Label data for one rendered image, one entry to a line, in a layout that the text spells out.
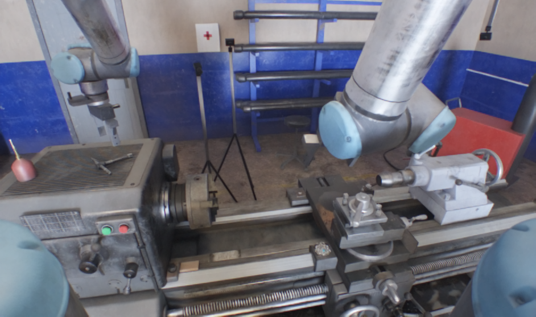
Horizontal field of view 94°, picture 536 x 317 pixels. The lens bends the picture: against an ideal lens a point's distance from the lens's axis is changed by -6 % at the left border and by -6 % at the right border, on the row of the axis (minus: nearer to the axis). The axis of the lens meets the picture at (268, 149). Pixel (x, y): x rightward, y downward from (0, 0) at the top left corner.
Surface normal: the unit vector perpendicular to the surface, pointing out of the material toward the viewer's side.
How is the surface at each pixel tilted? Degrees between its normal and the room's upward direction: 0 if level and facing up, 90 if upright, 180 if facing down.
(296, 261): 36
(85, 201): 45
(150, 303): 32
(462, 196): 66
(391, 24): 94
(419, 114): 57
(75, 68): 90
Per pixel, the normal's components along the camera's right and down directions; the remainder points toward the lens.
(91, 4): 0.68, 0.73
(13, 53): 0.18, 0.46
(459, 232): 0.11, -0.44
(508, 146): -0.86, 0.24
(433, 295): 0.00, -0.88
